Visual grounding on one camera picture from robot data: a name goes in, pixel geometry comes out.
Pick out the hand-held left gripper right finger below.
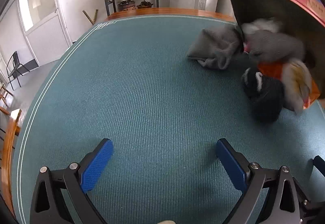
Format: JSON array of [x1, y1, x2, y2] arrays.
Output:
[[216, 138, 304, 224]]

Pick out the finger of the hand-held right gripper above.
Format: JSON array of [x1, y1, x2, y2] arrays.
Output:
[[308, 155, 325, 177]]

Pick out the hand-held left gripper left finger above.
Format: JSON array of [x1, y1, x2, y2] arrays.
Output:
[[30, 138, 114, 224]]

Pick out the black striped plush ball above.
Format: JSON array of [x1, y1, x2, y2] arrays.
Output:
[[241, 67, 285, 123]]

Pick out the green table mat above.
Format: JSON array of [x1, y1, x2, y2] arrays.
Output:
[[11, 14, 325, 224]]

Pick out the wooden chair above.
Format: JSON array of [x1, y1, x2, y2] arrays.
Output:
[[0, 82, 22, 143]]

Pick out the orange plastic block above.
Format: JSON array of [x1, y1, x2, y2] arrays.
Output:
[[258, 62, 321, 109]]

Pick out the grey cloth pouch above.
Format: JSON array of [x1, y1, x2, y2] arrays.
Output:
[[187, 26, 243, 70]]

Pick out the grey plush toy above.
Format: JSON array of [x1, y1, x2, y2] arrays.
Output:
[[245, 30, 306, 63]]

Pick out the black metal chair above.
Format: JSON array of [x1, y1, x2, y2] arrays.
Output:
[[6, 51, 30, 88]]

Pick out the wooden sticks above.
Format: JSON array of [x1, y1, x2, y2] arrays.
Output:
[[82, 9, 99, 25]]

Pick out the white glazed door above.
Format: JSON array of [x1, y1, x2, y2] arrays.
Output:
[[16, 0, 72, 67]]

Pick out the dark decorated pot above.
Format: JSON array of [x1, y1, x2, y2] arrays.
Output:
[[117, 0, 138, 12]]

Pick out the small potted plant brown pot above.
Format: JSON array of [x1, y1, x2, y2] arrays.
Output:
[[136, 0, 154, 9]]

